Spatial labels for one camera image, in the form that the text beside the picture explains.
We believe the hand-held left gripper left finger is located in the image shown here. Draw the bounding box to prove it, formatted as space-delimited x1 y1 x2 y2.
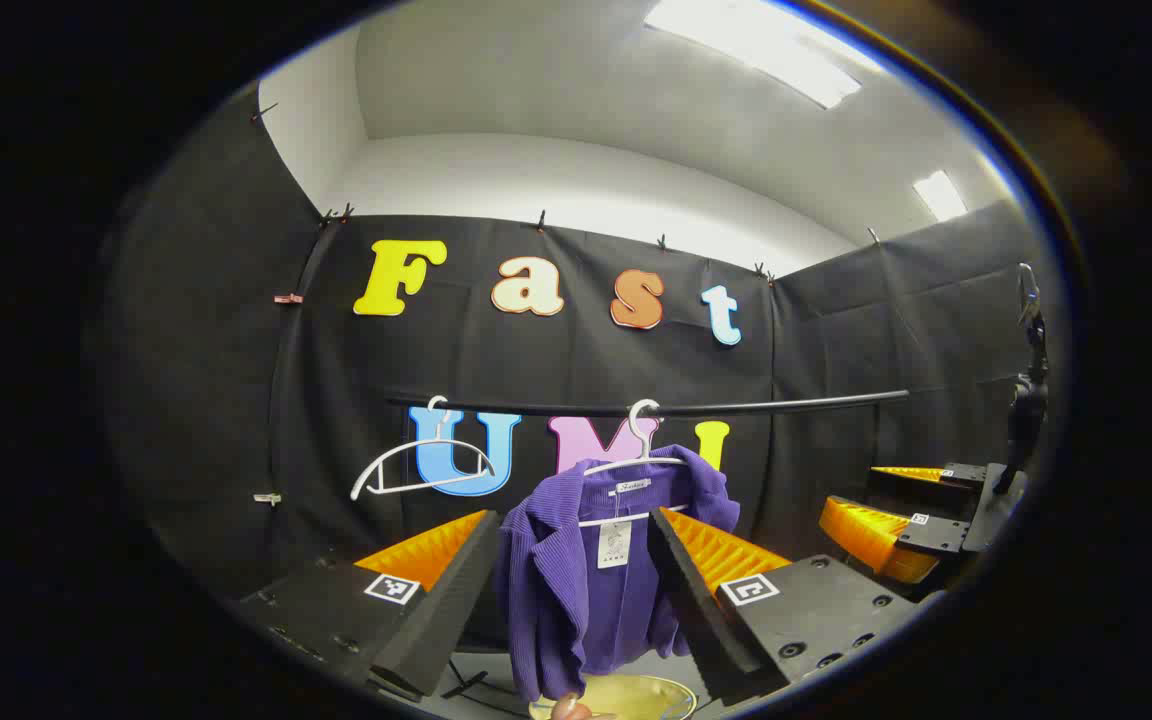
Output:
236 508 505 701

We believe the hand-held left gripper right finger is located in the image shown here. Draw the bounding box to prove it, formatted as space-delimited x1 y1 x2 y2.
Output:
648 505 922 706

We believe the beige round laundry hamper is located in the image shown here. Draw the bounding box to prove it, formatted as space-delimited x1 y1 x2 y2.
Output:
528 673 699 720

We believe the purple ribbed knit garment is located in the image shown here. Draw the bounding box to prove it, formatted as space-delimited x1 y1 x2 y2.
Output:
494 445 742 703

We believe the white clothes hanger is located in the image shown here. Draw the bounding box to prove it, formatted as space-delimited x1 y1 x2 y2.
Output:
351 395 497 501
576 398 692 528

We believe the small ceiling light panel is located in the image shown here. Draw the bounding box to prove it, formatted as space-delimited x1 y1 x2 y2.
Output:
913 170 967 223

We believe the black backdrop cloth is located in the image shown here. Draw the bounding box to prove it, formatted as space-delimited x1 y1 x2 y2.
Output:
101 85 1057 641

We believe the large ceiling light panel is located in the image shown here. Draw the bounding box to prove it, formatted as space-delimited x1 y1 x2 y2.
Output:
644 0 862 109

